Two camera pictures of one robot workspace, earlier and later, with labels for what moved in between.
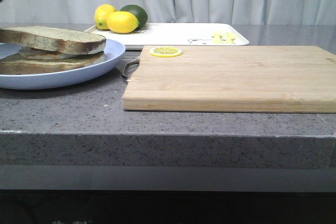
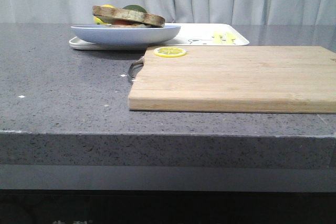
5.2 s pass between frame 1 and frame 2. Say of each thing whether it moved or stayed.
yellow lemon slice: stayed
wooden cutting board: stayed
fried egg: moved
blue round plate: moved
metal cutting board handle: moved
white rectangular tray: stayed
